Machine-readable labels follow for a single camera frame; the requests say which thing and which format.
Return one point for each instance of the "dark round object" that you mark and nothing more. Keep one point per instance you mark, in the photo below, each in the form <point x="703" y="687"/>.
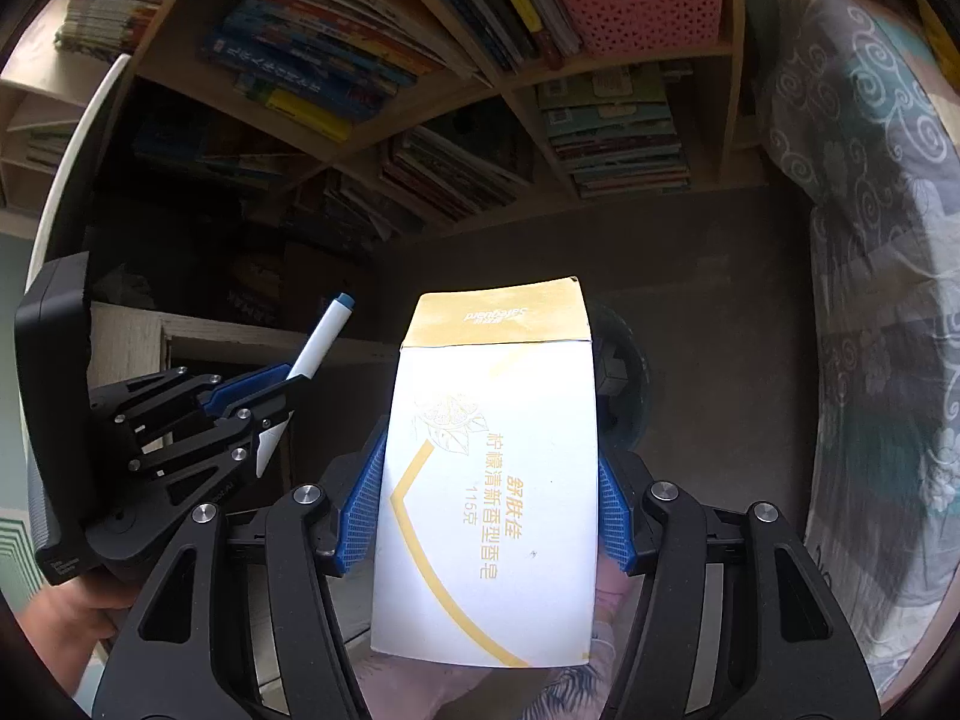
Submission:
<point x="630" y="390"/>

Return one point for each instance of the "leaning row of books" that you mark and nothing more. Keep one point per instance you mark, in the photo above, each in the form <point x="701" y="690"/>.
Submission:
<point x="360" y="30"/>

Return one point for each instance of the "wooden bookshelf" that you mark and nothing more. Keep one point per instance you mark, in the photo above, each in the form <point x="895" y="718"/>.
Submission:
<point x="731" y="105"/>

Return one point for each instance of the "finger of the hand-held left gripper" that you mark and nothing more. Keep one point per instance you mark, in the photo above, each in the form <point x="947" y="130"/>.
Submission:
<point x="247" y="388"/>
<point x="225" y="439"/>

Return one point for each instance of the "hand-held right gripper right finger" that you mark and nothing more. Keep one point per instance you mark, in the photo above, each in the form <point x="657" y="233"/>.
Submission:
<point x="613" y="517"/>

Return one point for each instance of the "grey swirl printed blanket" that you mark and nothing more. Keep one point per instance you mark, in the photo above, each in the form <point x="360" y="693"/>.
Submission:
<point x="862" y="240"/>

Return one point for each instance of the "white marker pen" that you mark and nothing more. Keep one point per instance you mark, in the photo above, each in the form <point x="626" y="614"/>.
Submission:
<point x="322" y="337"/>

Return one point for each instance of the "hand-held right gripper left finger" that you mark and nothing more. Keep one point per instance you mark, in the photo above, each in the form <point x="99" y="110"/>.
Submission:
<point x="364" y="510"/>

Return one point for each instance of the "person's left hand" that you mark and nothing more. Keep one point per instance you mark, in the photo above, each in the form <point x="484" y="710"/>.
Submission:
<point x="67" y="615"/>

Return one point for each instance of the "white and yellow soap box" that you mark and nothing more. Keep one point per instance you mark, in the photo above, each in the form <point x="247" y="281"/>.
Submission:
<point x="487" y="502"/>

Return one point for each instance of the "stack of books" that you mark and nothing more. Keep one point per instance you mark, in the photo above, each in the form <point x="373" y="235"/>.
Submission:
<point x="615" y="135"/>
<point x="450" y="172"/>
<point x="112" y="7"/>

